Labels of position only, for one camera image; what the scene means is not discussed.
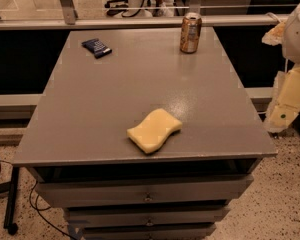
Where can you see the top grey drawer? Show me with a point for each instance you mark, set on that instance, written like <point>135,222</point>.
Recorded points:
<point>88,194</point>

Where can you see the black stand leg with caster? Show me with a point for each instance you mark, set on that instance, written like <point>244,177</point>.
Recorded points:
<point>11,188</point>

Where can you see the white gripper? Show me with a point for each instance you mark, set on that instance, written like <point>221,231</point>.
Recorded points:
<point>297,37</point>

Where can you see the gold soda can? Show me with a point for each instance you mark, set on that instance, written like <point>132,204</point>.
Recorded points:
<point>190,32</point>

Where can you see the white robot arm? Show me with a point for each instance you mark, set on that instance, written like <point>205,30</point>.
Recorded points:
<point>291,38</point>

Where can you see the person's legs in background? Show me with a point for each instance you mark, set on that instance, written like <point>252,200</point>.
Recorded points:
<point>163,10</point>

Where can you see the middle grey drawer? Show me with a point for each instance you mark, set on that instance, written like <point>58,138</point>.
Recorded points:
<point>146,216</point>

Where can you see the metal railing frame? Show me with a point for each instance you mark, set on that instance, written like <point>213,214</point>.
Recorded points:
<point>64,14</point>

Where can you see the grey drawer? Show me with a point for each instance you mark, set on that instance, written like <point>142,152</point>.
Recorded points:
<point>146,216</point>
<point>88,194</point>
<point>189,231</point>

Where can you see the yellow sponge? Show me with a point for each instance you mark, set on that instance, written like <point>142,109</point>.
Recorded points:
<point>154,130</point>

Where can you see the black office chair base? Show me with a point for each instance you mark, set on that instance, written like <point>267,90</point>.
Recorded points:
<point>128,8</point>

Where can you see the bottom grey drawer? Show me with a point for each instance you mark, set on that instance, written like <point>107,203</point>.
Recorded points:
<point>189,231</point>

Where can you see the grey drawer cabinet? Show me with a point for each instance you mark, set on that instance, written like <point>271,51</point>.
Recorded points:
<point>78,132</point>

